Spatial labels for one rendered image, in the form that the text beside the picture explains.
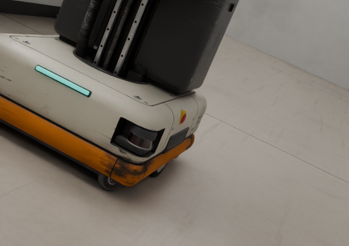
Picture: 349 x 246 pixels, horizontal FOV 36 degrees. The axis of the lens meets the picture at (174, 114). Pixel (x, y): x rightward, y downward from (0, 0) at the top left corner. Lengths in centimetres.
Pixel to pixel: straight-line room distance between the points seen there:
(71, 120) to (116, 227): 35
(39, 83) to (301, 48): 912
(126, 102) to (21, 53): 36
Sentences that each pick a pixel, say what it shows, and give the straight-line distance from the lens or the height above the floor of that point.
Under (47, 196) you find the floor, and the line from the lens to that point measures 147.
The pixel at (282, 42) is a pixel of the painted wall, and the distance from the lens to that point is 1056.
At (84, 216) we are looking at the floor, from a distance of 144.
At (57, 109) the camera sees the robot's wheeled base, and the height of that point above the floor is 17.
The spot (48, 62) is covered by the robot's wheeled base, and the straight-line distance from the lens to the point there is 164.
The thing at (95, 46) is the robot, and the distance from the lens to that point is 189.
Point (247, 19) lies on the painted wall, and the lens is 1065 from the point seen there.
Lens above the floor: 64
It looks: 13 degrees down
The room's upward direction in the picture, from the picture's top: 23 degrees clockwise
